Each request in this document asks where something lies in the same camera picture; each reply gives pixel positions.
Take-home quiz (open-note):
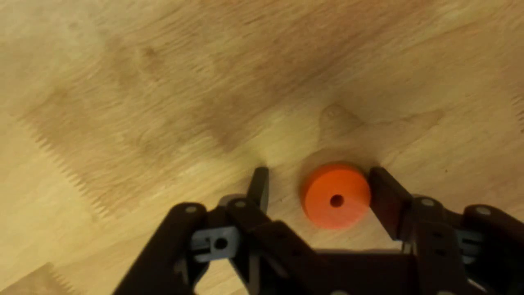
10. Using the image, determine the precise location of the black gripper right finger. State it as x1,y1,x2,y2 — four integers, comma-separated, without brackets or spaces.
366,165,524,295

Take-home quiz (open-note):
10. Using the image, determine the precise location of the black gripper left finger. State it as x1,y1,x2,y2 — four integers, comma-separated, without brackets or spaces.
111,165,320,295

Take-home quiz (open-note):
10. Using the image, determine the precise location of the orange disc with hole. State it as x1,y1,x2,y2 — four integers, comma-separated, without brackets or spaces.
299,160,373,231

